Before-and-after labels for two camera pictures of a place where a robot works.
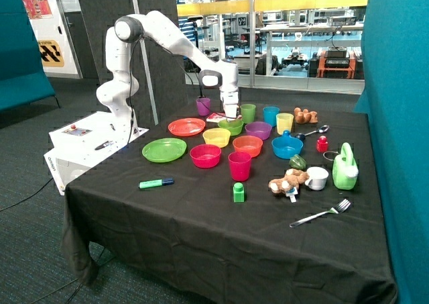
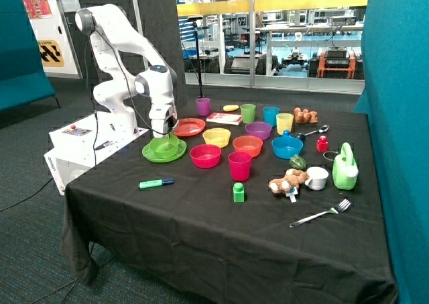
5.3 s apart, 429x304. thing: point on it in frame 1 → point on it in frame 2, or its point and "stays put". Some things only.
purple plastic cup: x=203 y=106 stays put
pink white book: x=215 y=117 stays put
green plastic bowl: x=234 y=126 → x=165 y=147
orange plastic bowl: x=249 y=144 stays put
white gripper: x=230 y=96 → x=163 y=113
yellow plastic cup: x=284 y=122 stays put
